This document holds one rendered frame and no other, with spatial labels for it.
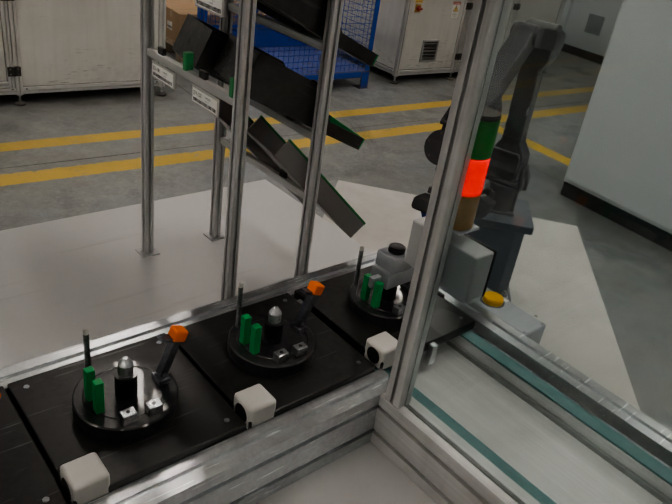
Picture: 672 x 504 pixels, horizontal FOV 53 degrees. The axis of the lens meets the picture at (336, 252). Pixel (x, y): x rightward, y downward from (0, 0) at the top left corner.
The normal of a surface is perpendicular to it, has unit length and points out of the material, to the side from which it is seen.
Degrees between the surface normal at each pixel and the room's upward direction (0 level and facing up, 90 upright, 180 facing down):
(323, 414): 0
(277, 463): 90
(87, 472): 0
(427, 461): 90
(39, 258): 0
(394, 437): 90
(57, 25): 90
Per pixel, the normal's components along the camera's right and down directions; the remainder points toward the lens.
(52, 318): 0.14, -0.86
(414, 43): 0.58, 0.47
